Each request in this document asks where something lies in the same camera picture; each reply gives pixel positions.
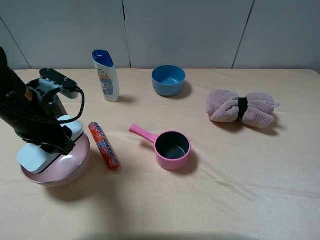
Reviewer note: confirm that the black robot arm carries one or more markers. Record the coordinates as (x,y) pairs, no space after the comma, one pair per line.
(15,96)

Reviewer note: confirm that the pink rolled towel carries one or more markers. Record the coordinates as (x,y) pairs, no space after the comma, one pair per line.
(222,107)

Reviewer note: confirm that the red wrapped sausage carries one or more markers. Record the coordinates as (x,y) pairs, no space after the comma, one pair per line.
(104,146)

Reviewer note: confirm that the pink saucepan with handle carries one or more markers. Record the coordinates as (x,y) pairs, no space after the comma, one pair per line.
(172,148)

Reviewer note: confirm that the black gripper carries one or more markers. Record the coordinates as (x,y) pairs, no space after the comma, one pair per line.
(47,122)

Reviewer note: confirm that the blue bowl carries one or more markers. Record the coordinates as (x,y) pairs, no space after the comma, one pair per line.
(168,80)

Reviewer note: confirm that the white blue shampoo bottle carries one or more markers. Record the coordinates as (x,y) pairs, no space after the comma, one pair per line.
(107,74)

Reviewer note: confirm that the large pink bowl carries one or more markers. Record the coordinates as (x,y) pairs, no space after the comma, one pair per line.
(66,168)

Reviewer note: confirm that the white eraser box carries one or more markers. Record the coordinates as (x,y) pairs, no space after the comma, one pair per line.
(35,159)

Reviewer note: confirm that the peach tablecloth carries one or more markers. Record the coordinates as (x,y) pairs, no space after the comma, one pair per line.
(239,183)

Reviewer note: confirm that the black towel band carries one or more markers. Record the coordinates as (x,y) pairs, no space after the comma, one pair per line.
(242,107)

